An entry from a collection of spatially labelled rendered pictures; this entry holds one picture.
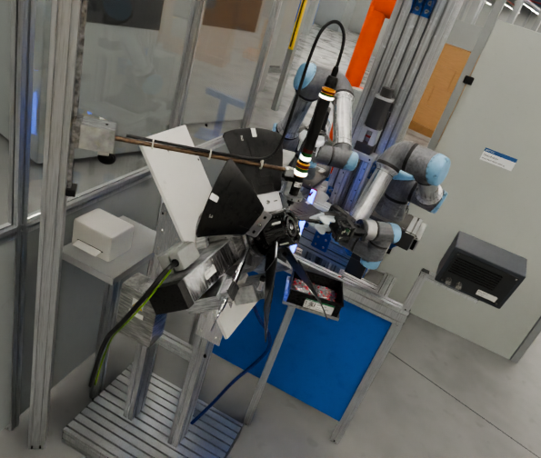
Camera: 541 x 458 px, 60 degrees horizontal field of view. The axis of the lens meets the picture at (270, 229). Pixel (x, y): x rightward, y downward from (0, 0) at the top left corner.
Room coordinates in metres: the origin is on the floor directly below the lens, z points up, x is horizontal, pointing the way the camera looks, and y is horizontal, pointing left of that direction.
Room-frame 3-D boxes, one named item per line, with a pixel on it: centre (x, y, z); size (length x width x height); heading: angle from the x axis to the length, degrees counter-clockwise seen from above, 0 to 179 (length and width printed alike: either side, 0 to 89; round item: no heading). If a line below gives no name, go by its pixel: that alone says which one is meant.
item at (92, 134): (1.21, 0.55, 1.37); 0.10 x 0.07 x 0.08; 111
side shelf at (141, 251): (1.46, 0.53, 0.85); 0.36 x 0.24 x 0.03; 166
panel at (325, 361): (1.76, -0.22, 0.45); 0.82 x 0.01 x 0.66; 76
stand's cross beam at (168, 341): (1.36, 0.21, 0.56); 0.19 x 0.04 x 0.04; 76
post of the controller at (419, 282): (1.66, -0.64, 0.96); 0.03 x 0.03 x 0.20; 76
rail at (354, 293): (1.76, -0.22, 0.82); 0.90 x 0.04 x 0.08; 76
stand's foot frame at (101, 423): (1.36, 0.19, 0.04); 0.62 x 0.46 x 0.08; 76
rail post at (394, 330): (1.66, -0.64, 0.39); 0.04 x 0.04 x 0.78; 76
